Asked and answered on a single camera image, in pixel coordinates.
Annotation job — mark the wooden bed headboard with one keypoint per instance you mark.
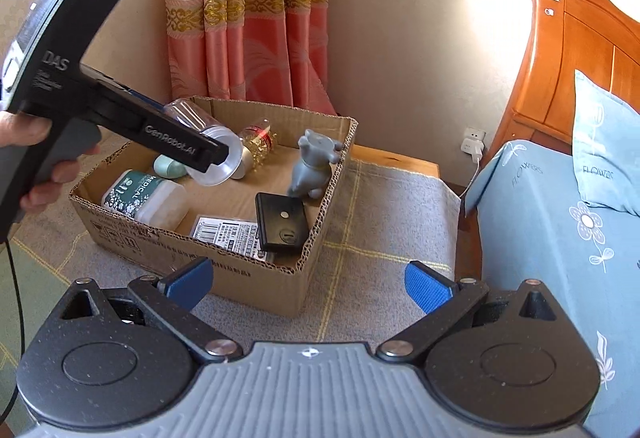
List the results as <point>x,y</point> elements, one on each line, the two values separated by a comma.
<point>575,37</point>

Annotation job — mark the clear bottle of gold pins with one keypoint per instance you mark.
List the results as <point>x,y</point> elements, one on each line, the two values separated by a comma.
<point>257,140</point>

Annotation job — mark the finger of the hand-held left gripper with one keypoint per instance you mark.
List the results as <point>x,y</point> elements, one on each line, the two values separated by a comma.
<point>170,140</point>

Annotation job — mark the grey animal figurine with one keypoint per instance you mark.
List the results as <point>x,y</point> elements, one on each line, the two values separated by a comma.
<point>312,167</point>

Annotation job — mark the wooden bedside table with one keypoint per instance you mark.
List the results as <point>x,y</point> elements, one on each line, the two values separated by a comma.
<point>400,161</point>

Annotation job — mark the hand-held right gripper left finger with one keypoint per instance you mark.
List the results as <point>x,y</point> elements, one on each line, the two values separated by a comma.
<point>192,280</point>

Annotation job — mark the cardboard box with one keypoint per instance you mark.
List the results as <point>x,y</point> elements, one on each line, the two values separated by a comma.
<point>260,288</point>

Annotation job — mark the light blue pillow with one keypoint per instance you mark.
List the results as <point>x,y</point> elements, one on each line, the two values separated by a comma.
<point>610,142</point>

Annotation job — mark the white jar green label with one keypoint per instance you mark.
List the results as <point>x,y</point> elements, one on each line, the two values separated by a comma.
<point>135,195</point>

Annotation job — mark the mint green case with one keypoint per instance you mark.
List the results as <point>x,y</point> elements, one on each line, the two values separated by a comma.
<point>165,165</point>

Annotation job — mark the white wall socket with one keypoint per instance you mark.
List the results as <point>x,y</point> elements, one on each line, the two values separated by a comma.
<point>467,133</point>

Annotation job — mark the black case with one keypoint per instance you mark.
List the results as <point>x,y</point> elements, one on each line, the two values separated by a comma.
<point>280,218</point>

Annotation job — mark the white charger plug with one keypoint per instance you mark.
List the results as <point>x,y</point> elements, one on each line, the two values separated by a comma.
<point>476,151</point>

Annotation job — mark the person's left hand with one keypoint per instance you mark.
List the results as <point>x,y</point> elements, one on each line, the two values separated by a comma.
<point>20,130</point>

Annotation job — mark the blue floral bed sheet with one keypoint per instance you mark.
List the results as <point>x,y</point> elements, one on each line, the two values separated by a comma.
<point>540,243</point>

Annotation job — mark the pink curtain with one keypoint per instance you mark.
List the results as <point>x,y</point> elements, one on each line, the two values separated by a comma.
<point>250,17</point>

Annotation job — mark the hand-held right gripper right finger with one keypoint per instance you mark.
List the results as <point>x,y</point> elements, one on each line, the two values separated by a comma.
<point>425,285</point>

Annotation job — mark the clear plastic jar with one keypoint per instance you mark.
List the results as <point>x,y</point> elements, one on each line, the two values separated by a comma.
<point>192,115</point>

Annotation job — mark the clear plastic packet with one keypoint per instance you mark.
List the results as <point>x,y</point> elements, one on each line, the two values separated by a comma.
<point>225,232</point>

